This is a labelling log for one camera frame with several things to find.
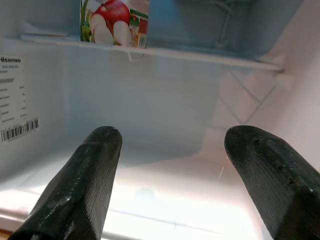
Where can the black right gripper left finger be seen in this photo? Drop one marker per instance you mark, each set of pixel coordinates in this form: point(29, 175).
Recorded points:
point(75, 195)

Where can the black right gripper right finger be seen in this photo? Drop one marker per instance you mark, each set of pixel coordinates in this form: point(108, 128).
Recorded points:
point(282, 190)

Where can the glass fridge shelf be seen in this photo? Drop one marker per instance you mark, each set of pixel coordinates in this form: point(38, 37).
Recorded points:
point(190, 56)

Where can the white Hisense label sticker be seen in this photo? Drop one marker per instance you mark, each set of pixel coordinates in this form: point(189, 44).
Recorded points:
point(12, 100)

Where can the apple juice carton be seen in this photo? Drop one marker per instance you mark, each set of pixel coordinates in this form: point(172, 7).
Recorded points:
point(112, 22)

